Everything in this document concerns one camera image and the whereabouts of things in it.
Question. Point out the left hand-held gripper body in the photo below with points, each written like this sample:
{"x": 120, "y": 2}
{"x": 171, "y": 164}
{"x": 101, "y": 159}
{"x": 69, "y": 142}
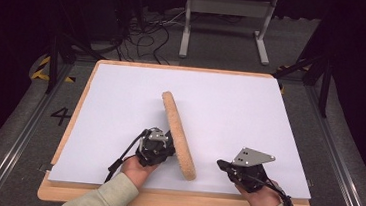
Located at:
{"x": 155, "y": 149}

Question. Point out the black tripod stand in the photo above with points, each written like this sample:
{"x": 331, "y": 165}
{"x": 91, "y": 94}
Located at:
{"x": 53, "y": 65}
{"x": 324, "y": 92}

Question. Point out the aluminium floor rail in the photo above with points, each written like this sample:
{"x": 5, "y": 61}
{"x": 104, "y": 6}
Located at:
{"x": 343, "y": 163}
{"x": 16, "y": 148}

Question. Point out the white table cover sheet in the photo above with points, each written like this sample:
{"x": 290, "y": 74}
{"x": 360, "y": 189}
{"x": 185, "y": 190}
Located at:
{"x": 237, "y": 104}

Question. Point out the grey metal stand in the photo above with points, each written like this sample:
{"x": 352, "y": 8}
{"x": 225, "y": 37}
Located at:
{"x": 228, "y": 6}

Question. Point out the small metal table bracket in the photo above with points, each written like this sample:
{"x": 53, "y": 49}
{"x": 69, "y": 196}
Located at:
{"x": 310, "y": 183}
{"x": 45, "y": 167}

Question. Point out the person's left hand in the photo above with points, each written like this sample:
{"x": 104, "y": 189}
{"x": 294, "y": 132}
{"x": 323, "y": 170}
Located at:
{"x": 136, "y": 171}

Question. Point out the person's right hand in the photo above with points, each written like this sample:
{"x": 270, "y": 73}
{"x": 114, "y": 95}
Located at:
{"x": 264, "y": 198}

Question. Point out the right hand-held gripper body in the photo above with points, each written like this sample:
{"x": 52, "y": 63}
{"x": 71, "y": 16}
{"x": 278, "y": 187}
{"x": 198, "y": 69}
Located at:
{"x": 251, "y": 156}

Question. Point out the yellow black hazard tape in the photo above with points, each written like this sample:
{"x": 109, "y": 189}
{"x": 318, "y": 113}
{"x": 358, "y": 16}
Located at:
{"x": 42, "y": 67}
{"x": 282, "y": 89}

